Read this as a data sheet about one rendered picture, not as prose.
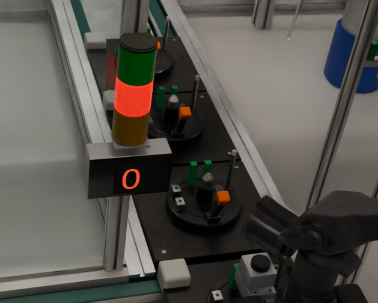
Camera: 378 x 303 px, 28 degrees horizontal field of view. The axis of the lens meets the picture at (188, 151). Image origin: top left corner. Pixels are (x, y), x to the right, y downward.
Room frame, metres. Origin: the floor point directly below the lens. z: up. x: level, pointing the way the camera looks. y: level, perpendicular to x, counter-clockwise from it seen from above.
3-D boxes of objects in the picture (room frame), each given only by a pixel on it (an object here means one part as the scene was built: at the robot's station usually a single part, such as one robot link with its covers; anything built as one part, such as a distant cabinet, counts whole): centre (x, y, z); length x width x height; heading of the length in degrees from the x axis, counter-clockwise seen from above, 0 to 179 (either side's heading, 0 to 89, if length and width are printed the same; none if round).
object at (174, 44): (1.49, 0.14, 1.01); 0.24 x 0.24 x 0.13; 21
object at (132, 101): (0.84, 0.09, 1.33); 0.05 x 0.05 x 0.05
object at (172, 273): (0.85, -0.01, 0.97); 0.05 x 0.05 x 0.04; 21
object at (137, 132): (0.84, 0.09, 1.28); 0.05 x 0.05 x 0.05
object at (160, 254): (1.04, -0.04, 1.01); 0.24 x 0.24 x 0.13; 21
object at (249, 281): (0.81, -0.13, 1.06); 0.08 x 0.04 x 0.07; 22
